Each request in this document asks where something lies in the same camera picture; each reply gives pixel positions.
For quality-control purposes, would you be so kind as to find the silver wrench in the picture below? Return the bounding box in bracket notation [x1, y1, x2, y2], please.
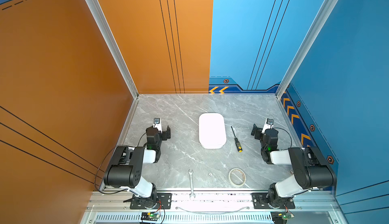
[188, 169, 196, 200]

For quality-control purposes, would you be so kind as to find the aluminium front rail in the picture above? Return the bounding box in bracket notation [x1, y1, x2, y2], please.
[86, 190, 340, 213]

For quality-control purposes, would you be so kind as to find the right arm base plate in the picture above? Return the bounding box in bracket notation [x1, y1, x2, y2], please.
[251, 193, 295, 209]

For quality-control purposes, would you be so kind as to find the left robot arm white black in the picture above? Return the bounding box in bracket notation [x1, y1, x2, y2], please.
[103, 126, 171, 209]

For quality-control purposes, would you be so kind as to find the clear tape roll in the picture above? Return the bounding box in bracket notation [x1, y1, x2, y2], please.
[228, 168, 247, 188]

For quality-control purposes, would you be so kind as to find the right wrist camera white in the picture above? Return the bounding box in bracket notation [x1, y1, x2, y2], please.
[262, 118, 274, 134]

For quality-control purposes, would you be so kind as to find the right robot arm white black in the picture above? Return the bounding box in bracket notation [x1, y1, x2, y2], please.
[251, 123, 336, 209]

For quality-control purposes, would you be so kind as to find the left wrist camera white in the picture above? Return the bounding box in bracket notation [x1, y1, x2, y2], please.
[153, 118, 162, 132]

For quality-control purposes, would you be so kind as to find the green circuit board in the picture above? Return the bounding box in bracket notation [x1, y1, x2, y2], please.
[140, 212, 161, 224]
[271, 212, 287, 224]

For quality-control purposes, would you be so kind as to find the white vent grille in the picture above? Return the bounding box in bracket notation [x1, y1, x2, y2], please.
[92, 212, 273, 224]

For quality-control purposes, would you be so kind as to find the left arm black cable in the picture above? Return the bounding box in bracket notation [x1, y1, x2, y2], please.
[94, 146, 130, 195]

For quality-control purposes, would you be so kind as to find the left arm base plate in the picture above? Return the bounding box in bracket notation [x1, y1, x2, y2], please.
[130, 192, 172, 210]

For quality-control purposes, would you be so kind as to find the right aluminium corner post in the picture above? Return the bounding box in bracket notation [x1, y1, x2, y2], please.
[275, 0, 338, 99]

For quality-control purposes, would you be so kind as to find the black yellow screwdriver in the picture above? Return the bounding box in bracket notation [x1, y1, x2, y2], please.
[231, 126, 243, 152]

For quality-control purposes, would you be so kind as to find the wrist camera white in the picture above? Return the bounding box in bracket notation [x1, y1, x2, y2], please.
[153, 118, 162, 132]
[262, 118, 274, 134]

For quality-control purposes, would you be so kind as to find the aluminium corner post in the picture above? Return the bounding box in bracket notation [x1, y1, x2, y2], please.
[85, 0, 139, 99]
[275, 0, 338, 99]

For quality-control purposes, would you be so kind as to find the right green circuit board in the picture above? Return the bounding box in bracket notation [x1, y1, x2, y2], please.
[271, 212, 287, 224]

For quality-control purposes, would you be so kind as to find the white plastic bin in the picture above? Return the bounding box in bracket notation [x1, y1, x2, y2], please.
[199, 113, 227, 150]

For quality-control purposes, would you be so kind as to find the left aluminium corner post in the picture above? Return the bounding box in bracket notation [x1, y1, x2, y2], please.
[85, 0, 139, 99]

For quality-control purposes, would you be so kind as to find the left green circuit board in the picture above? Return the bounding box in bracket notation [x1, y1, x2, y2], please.
[140, 212, 161, 224]

